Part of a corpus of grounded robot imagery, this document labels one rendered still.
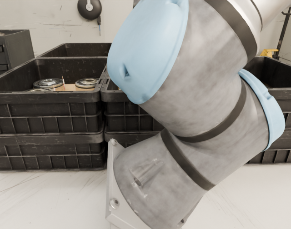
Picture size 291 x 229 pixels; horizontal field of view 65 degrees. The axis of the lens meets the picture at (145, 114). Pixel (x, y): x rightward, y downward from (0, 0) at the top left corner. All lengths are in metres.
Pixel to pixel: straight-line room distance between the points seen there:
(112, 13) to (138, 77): 3.83
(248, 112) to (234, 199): 0.33
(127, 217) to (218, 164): 0.13
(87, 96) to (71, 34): 3.60
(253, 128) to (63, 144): 0.46
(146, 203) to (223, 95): 0.17
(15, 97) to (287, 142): 0.68
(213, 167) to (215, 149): 0.03
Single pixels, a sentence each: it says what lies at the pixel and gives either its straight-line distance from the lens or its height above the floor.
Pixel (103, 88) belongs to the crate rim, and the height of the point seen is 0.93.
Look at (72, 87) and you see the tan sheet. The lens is 0.90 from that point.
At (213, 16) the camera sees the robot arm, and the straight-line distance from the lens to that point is 0.23.
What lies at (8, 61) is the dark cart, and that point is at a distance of 2.20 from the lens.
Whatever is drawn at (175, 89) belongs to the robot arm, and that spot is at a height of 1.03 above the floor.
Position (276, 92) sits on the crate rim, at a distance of 0.62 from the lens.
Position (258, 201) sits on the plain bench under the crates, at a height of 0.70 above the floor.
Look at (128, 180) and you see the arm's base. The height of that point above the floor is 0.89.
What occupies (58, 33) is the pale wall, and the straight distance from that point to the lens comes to 4.15.
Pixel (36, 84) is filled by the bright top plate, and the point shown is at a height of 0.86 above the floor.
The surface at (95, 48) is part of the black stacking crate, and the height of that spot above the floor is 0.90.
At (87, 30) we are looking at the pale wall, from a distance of 4.07.
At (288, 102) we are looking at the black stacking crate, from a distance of 0.66.
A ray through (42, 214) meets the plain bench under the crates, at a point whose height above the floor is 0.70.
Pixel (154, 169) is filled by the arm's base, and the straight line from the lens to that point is 0.33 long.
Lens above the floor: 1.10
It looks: 25 degrees down
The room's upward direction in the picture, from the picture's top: straight up
